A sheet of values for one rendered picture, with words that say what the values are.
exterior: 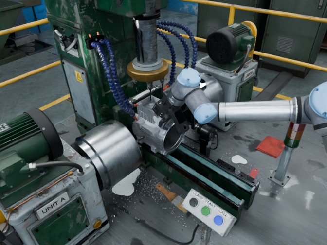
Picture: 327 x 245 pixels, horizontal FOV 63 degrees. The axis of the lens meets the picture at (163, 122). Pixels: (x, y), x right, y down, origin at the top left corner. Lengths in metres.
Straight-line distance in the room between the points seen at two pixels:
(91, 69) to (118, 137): 0.35
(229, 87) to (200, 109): 0.62
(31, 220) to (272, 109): 0.87
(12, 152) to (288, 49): 3.84
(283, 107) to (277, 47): 3.27
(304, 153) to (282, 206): 0.41
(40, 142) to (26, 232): 0.28
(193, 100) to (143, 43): 0.34
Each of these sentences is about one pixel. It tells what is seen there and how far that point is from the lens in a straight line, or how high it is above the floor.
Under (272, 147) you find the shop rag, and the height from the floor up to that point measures 0.81.
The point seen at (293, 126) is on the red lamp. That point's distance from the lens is 1.23.
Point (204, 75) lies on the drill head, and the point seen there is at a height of 1.16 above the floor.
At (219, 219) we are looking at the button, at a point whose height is 1.07.
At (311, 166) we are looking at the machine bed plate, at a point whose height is 0.80.
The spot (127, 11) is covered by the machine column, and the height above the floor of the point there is 1.58.
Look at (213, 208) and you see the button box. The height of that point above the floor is 1.08.
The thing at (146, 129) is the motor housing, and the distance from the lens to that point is 1.24.
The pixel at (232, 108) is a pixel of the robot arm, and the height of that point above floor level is 1.27.
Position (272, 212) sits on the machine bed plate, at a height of 0.80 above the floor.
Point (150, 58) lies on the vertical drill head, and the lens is 1.13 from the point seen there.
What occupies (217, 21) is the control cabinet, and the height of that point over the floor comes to 0.57.
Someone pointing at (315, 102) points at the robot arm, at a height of 1.41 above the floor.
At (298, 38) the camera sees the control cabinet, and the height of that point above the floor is 0.55.
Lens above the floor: 1.82
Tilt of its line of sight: 37 degrees down
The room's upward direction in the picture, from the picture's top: 2 degrees counter-clockwise
